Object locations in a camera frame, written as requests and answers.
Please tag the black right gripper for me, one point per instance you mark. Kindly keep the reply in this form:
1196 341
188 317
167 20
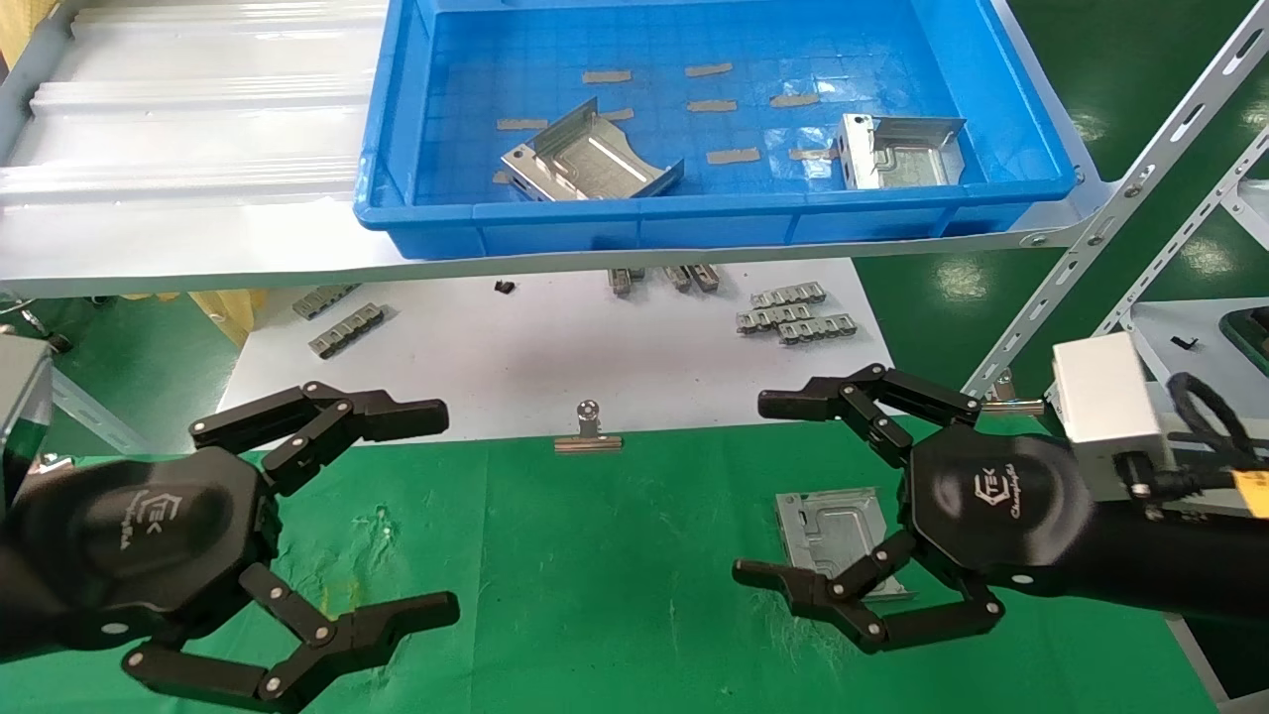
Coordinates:
1001 506

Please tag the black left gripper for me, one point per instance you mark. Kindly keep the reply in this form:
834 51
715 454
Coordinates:
149 535

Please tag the bent sheet metal part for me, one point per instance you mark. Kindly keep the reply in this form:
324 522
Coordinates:
902 164
833 526
595 164

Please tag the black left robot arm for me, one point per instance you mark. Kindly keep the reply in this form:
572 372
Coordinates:
25 605

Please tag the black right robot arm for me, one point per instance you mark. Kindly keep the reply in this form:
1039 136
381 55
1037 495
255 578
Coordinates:
1170 555

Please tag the small grey metal clip strip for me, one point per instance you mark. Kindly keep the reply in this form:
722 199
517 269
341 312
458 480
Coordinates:
345 331
818 329
623 282
322 301
788 296
678 278
705 278
771 318

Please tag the white flat board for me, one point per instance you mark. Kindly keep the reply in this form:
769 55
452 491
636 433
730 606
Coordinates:
496 367

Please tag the silver binder clip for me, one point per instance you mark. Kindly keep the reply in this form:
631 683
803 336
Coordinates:
1021 406
588 443

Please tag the grey metal floor bar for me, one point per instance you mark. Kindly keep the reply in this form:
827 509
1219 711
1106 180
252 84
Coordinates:
94 416

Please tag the blue plastic bin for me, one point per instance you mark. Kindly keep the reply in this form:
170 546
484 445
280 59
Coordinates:
595 230

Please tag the white corrugated plastic sheet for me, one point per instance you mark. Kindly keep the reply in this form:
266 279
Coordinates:
198 129

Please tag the yellow cardboard piece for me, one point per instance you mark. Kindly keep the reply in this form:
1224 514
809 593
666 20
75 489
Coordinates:
20 25

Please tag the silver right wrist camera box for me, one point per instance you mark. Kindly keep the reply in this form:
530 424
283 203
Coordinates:
1105 397

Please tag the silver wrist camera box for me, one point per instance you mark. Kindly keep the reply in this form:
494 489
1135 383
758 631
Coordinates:
1105 397
20 397

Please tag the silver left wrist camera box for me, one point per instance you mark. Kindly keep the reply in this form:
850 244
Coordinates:
20 397

